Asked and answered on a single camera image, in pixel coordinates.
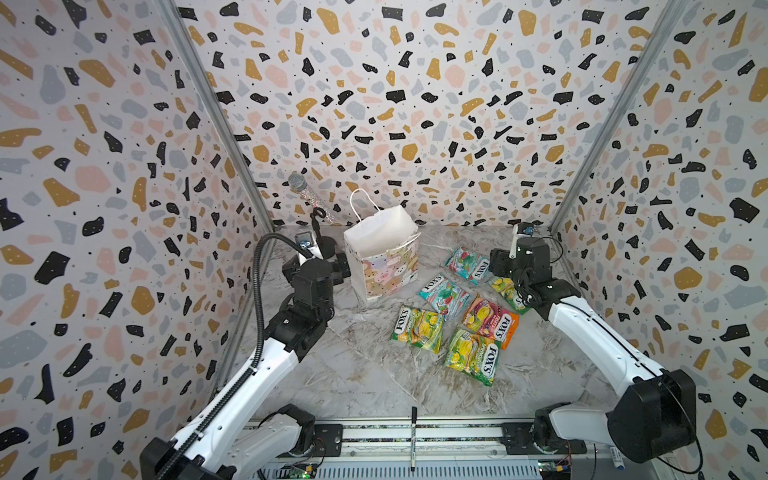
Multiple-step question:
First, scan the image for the teal mint candy bag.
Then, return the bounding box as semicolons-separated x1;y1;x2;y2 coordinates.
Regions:
445;247;490;285

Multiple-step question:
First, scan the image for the green apple tea candy bag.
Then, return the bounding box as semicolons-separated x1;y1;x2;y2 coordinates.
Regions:
390;305;445;354

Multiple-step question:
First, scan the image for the orange fruits candy bag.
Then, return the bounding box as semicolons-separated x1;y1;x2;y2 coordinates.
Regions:
462;296;519;350

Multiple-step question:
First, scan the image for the glitter microphone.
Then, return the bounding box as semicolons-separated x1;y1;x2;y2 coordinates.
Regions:
288;171;337;225

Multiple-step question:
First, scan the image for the teal cherry candy bag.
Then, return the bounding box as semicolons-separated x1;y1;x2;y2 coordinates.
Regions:
419;274;474;318

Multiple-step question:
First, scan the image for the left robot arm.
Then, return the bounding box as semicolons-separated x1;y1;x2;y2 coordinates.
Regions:
140;253;350;479

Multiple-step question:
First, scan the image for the black corrugated cable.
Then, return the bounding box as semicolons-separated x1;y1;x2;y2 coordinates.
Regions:
152;232;313;480

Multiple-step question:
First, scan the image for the yellow green candy bag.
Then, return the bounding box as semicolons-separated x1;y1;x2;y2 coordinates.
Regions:
489;276;529;315

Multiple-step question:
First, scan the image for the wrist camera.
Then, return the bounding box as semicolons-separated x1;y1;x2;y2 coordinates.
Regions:
509;221;536;259
295;230;323;263

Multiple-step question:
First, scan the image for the white patterned paper bag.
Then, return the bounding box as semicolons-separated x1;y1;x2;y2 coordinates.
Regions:
344;204;420;304

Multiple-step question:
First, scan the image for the circuit board right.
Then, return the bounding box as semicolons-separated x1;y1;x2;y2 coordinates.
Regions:
537;460;572;480

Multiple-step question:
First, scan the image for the black marker pen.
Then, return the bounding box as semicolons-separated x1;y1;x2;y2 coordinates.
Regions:
409;406;418;474

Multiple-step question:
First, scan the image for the green circuit board left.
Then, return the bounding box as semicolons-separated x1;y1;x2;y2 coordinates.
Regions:
278;463;317;479

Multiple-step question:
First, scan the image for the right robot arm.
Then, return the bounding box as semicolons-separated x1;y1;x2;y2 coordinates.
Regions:
489;236;699;463

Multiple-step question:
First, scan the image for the black microphone stand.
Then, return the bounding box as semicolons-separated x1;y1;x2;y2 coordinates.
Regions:
308;206;338;259

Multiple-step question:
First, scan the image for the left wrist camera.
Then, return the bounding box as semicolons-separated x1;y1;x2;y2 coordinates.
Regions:
295;230;323;263

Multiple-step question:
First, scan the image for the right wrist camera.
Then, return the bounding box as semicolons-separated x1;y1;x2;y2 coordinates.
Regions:
509;221;536;259

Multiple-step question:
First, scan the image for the blue marker pen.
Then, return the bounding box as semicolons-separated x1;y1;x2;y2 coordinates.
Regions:
610;446;625;471

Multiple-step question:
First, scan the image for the green spring tea candy bag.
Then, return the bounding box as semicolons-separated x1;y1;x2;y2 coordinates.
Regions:
444;329;502;387

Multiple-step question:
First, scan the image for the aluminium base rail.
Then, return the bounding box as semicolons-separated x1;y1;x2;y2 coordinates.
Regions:
164;416;676;480

